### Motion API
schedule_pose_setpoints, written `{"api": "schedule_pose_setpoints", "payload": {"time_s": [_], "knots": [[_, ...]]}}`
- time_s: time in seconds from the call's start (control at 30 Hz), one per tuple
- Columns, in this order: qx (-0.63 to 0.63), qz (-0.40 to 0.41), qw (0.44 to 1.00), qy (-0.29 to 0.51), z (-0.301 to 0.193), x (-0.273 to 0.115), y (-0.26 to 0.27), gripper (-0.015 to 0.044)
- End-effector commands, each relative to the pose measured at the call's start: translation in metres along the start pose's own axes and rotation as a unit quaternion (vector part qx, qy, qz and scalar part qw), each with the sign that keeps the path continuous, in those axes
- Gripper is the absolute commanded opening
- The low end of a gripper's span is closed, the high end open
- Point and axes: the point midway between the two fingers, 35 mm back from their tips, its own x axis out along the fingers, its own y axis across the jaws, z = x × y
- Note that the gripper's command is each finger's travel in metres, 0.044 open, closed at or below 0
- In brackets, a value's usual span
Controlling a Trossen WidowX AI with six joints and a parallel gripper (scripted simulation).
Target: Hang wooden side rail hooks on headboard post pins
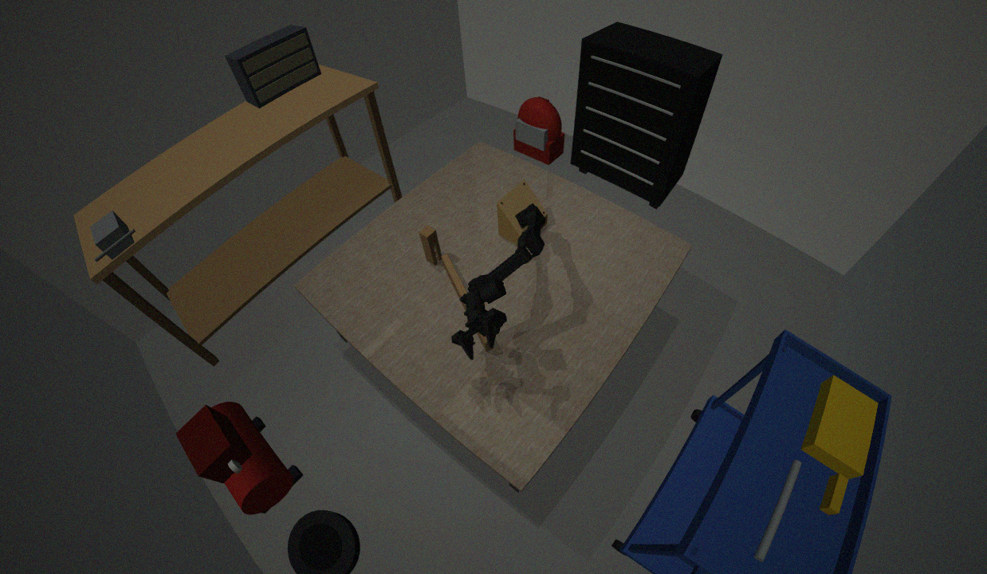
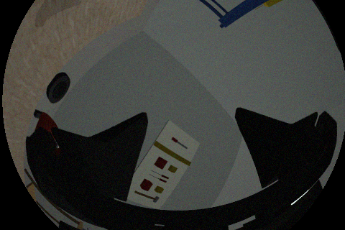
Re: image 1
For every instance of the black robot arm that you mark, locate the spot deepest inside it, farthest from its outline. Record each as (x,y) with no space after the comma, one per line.
(490,287)

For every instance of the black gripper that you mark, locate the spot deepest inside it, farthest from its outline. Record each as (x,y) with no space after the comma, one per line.
(478,319)

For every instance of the wooden plank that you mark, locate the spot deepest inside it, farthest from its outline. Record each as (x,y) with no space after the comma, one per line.
(460,290)

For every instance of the brown wooden post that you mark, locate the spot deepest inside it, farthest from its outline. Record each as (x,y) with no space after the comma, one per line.
(430,244)

